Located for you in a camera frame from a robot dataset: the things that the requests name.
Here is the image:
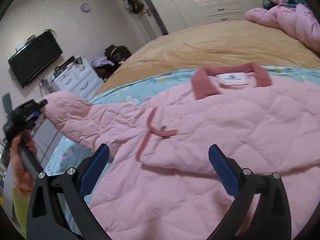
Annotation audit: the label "pink quilted jacket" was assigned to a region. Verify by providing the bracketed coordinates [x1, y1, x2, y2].
[39, 62, 320, 240]

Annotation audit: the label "green sleeve forearm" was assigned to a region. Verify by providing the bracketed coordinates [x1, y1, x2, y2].
[12, 187, 30, 239]

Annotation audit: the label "purple clothes pile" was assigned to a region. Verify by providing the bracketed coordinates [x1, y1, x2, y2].
[91, 56, 114, 68]

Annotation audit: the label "white bedroom door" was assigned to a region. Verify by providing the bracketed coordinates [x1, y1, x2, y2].
[120, 0, 169, 43]

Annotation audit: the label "person's left hand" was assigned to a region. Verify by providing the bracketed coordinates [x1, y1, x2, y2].
[10, 133, 34, 192]

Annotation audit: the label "white drawer chest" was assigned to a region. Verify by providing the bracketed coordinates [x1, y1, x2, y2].
[52, 57, 104, 100]

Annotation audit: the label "black bag on floor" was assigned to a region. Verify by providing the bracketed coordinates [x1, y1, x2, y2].
[105, 44, 132, 64]

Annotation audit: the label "bags hanging on door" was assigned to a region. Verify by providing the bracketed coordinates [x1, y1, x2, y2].
[124, 0, 144, 14]

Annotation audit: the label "tan bed sheet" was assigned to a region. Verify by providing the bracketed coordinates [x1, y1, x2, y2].
[98, 20, 319, 94]

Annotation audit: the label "pink floral comforter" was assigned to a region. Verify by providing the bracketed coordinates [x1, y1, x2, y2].
[245, 0, 319, 53]

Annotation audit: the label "black wall television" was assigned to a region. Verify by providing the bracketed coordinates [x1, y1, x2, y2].
[8, 30, 62, 88]

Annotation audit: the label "round wall clock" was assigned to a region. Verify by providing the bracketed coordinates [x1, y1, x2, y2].
[80, 3, 91, 13]

